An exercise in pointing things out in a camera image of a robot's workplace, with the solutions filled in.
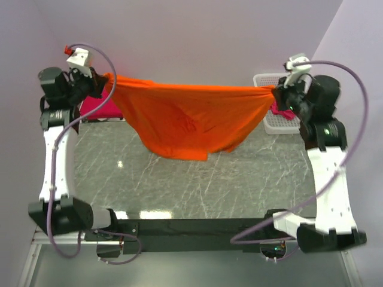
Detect orange t shirt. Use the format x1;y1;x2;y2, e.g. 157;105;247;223
105;73;274;161

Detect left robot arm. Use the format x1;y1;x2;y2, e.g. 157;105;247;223
28;67;115;236

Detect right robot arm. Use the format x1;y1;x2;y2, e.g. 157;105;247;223
272;75;367;254

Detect crumpled crimson t shirt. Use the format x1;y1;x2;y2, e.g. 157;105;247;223
270;101;296;120

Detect folded crimson t shirt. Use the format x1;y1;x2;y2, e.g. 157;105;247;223
80;89;123;121

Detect white plastic basket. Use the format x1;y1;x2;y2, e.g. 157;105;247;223
253;73;300;135

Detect black base beam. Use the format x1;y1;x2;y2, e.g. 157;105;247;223
84;218;299;255

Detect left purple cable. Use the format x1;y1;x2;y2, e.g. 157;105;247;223
47;43;143;265

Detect purple cable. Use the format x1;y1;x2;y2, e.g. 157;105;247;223
47;43;143;265
230;60;368;262

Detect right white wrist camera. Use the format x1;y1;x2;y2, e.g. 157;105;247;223
284;53;312;88

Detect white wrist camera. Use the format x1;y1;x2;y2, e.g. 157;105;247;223
64;46;93;78
284;53;312;88

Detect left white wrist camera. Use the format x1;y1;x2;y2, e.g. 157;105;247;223
64;46;93;78

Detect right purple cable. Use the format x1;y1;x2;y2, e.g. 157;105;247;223
230;60;368;262

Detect aluminium rail frame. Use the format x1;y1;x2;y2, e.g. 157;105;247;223
19;230;361;286

